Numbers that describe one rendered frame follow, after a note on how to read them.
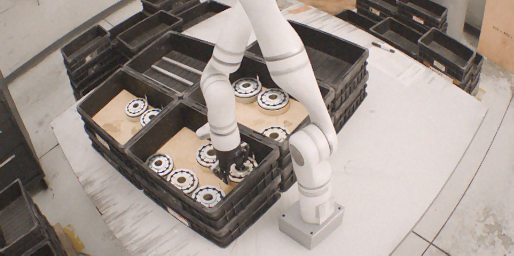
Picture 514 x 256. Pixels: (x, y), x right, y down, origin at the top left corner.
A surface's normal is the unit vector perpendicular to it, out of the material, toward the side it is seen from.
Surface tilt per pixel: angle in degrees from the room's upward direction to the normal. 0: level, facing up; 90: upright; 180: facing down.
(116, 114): 0
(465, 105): 0
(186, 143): 0
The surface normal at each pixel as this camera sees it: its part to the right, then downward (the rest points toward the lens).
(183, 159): -0.09, -0.75
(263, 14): -0.18, 0.46
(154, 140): 0.78, 0.35
